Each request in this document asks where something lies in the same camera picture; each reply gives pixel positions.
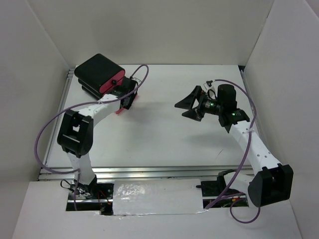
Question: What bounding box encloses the right side aluminium rail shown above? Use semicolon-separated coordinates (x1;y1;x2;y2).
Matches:
239;69;260;136

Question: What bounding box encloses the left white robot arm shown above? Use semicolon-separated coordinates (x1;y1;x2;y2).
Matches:
57;77;138;199

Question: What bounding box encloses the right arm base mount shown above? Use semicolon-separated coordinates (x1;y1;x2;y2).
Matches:
196;180;250;209

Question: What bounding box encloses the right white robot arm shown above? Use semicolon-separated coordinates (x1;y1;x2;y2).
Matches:
174;83;294;209

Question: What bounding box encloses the white taped cover plate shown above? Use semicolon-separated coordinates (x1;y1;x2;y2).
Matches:
113;179;204;216

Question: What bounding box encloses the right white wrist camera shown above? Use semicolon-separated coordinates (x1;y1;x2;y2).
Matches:
203;80;216;98

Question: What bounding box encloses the black drawer organizer box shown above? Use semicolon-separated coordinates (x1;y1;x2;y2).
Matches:
74;53;125;99

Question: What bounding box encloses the aluminium front rail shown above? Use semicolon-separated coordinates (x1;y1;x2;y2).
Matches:
37;166;264;182

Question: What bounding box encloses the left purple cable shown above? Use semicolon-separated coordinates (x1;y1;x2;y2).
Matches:
33;64;151;211

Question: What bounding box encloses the aluminium rail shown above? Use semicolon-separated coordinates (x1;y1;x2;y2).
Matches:
37;166;264;182
239;69;260;136

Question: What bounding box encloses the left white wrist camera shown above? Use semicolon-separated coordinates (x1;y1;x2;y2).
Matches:
130;77;142;88

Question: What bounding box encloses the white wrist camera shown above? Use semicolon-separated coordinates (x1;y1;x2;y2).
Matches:
203;80;216;98
130;77;142;88

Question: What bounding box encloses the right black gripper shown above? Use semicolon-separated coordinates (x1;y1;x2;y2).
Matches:
175;85;223;121

